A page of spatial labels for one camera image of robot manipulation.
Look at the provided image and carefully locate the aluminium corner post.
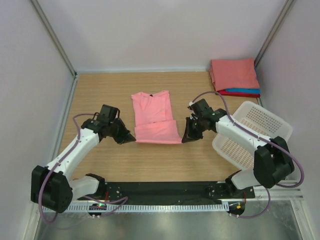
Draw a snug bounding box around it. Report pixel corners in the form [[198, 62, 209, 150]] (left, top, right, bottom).
[[254, 0, 297, 69], [29, 0, 77, 78]]

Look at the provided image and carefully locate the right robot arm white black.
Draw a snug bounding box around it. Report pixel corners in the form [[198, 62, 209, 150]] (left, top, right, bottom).
[[182, 99, 295, 198]]

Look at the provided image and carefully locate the folded salmon t-shirt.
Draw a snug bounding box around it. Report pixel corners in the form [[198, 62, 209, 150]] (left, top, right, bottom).
[[210, 58, 260, 91]]

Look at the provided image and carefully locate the white plastic basket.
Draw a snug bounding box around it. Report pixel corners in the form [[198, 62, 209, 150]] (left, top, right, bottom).
[[212, 101, 293, 170]]

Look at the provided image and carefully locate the aluminium front rail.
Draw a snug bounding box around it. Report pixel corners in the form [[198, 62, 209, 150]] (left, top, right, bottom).
[[253, 186, 304, 201]]

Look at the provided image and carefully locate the right aluminium corner post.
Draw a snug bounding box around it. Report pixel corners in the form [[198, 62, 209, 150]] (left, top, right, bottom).
[[254, 0, 297, 69]]

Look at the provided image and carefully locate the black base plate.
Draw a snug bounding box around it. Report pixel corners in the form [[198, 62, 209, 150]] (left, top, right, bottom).
[[90, 181, 255, 201]]

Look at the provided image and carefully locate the pink t-shirt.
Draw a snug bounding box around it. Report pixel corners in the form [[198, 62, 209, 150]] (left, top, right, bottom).
[[131, 90, 182, 145]]

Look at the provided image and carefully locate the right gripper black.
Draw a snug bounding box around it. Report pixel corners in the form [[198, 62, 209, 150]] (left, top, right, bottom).
[[182, 116, 206, 144]]

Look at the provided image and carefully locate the white slotted cable duct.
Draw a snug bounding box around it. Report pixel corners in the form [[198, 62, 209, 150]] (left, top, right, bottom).
[[67, 202, 230, 213]]

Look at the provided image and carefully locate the left aluminium corner post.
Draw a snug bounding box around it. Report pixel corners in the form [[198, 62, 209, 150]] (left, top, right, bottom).
[[29, 0, 77, 78]]

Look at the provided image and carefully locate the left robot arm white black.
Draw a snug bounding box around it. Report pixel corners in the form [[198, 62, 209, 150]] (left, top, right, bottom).
[[30, 104, 136, 213]]

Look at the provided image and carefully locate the folded red t-shirt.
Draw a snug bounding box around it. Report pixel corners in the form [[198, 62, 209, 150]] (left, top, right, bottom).
[[213, 81, 260, 98]]

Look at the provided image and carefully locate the folded blue t-shirt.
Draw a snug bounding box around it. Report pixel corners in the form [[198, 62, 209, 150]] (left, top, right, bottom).
[[225, 88, 260, 95]]

